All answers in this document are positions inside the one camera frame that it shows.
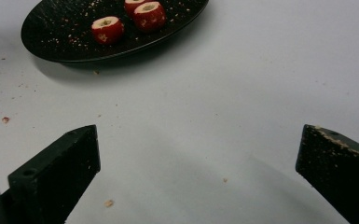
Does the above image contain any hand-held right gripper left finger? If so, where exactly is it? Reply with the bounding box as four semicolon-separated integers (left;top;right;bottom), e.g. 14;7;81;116
7;124;102;224

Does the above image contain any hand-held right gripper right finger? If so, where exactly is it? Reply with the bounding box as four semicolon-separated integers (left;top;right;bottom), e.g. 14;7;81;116
295;123;359;224

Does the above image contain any black round plate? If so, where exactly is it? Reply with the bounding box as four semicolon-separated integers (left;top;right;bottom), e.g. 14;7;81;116
21;0;211;65

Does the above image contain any red hawthorn fruit piece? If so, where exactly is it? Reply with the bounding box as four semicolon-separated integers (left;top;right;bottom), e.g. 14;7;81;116
123;0;147;17
132;1;168;34
90;16;126;46

